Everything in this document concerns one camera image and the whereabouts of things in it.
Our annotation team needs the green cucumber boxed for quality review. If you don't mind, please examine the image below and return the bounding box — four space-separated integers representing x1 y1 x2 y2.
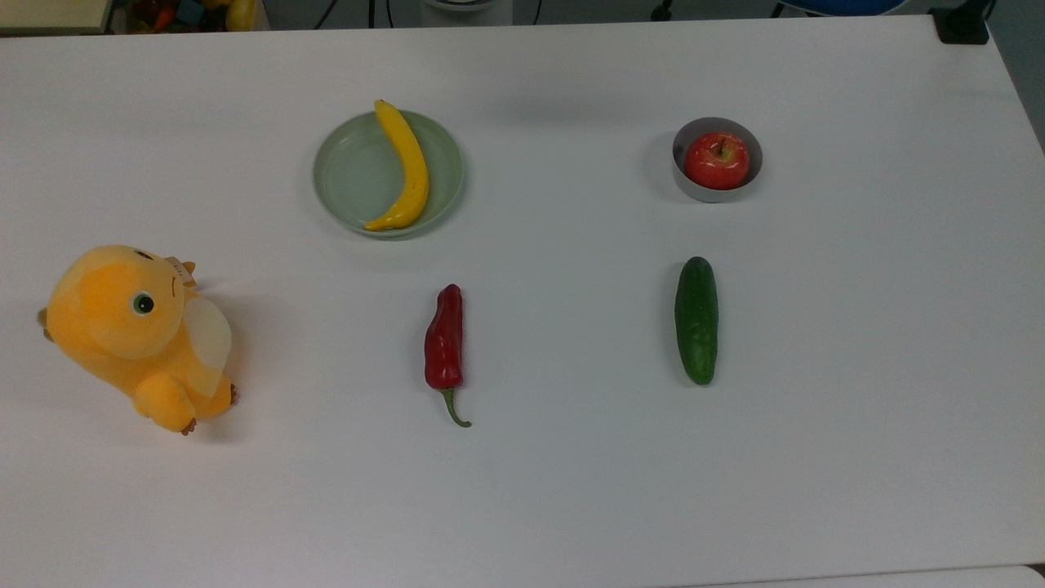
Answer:
674 256 720 386

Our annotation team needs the grey round bowl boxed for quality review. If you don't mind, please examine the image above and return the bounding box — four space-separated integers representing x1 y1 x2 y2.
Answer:
672 117 763 204

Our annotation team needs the red chili pepper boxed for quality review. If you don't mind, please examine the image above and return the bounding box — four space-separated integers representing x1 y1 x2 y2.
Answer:
424 283 473 429

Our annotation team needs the yellow banana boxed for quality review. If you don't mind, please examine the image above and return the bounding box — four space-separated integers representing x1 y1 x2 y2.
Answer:
363 99 430 233

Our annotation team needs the pale green plate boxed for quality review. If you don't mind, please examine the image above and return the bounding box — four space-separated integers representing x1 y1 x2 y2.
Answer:
313 109 465 239

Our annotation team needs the red apple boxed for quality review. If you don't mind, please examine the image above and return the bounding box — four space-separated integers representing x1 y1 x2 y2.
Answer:
684 131 750 191

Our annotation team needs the orange plush dinosaur toy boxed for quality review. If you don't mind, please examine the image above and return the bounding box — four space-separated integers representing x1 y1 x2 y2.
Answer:
36 244 239 436

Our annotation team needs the box of colourful toys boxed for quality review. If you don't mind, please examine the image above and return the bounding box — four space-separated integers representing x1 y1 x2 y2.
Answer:
110 0 270 35

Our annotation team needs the black table clamp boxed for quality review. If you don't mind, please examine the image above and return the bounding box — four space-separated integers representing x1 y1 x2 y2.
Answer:
931 0 994 46

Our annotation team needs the wooden board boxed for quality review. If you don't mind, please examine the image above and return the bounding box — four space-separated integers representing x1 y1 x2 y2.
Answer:
0 0 115 36

